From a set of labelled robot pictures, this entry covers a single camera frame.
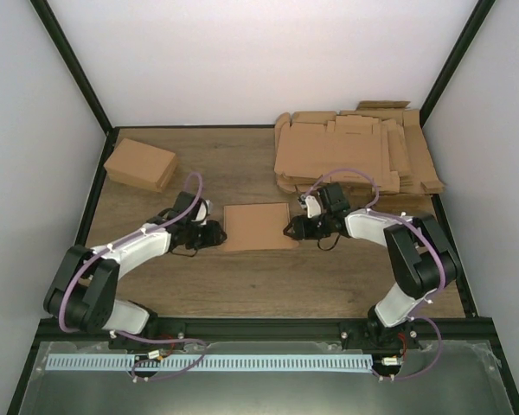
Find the light blue slotted cable duct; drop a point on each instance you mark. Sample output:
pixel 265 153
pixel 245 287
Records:
pixel 334 363

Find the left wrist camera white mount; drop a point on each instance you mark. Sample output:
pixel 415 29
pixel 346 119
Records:
pixel 202 211

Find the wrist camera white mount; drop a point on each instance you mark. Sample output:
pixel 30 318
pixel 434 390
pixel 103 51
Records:
pixel 202 211
pixel 310 205

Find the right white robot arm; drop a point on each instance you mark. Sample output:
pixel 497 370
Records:
pixel 422 259

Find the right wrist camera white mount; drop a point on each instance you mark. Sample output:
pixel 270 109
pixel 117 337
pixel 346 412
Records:
pixel 310 205

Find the black aluminium frame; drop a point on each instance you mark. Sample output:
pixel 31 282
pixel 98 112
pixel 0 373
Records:
pixel 471 327

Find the stack of flat cardboard blanks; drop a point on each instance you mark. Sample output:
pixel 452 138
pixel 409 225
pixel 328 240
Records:
pixel 379 142

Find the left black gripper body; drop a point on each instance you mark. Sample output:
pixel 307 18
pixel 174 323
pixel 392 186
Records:
pixel 198 239

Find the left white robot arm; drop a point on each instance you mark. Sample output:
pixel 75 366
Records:
pixel 83 294

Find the folded brown cardboard box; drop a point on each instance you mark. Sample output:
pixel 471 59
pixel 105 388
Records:
pixel 141 165

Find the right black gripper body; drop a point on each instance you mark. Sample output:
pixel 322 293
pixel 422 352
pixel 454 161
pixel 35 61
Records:
pixel 317 231

